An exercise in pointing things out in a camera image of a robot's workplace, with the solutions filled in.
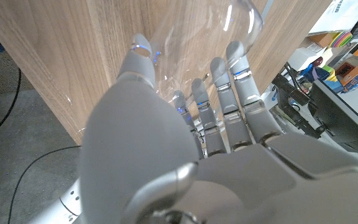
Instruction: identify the orange flat box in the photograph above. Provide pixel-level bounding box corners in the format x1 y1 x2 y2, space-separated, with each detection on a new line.
334 55 358 79

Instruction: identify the small blue object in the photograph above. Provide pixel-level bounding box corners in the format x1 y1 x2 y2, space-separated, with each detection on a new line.
301 63 331 83

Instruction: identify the black monitor stand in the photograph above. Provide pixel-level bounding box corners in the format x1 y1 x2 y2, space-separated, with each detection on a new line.
271 62 338 140

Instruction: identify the white cardboard box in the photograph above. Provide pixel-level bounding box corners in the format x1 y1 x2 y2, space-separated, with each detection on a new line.
287 46 319 73

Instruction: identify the thin black floor cable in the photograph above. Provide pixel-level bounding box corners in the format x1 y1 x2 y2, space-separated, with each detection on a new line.
0 67 23 147
7 145 82 224

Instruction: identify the black computer monitor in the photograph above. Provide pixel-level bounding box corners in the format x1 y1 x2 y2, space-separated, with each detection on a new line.
309 70 358 155

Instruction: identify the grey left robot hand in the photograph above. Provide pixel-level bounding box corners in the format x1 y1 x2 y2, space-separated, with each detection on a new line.
76 32 358 224

